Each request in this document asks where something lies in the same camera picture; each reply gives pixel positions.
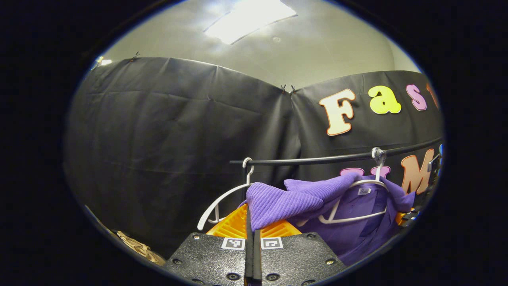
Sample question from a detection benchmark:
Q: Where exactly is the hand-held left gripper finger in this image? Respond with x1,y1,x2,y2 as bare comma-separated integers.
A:
254,219,346,286
164,204,255,286

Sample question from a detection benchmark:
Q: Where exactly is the purple corduroy shirt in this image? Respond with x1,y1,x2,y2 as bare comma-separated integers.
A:
238,172,416,267

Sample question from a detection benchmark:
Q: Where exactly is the white plastic hanger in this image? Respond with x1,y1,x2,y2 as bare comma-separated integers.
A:
317,159,390,225
197,157,254,231

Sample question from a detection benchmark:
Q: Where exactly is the black metal clothes rack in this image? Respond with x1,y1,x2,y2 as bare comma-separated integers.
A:
229,137,443,203

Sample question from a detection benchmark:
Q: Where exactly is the black backdrop cloth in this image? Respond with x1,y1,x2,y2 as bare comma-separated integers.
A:
65,57,444,259

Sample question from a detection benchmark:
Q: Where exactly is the ceiling light panel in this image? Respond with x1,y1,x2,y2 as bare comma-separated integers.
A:
204,0,297,45

